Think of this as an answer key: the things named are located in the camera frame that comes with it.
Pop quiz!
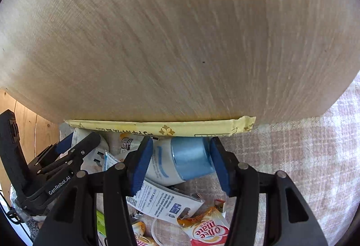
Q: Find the white bottle blue cap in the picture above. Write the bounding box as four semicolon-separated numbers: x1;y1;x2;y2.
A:
146;137;215;186

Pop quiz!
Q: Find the small coffee mate sachet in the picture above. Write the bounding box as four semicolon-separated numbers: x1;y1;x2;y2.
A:
132;221;158;246

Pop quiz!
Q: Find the white power plug adapter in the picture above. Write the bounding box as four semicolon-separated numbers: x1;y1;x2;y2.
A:
71;128;109;174

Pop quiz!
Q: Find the long yellow paper packet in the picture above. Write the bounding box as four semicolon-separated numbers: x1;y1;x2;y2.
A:
66;115;256;137

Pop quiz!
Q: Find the white printed instruction card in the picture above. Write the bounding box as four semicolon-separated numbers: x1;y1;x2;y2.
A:
104;151;205;226

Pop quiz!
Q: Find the large coffee mate sachet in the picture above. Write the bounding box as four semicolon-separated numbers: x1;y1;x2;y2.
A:
177;207;230;246

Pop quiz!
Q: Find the green yellow tube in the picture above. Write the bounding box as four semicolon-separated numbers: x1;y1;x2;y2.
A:
96;210;106;237

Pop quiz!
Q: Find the checkered pink tablecloth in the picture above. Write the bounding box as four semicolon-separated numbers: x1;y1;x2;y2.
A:
95;71;360;246

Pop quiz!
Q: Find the brown wooden board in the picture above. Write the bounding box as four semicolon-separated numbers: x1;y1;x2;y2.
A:
1;0;359;123

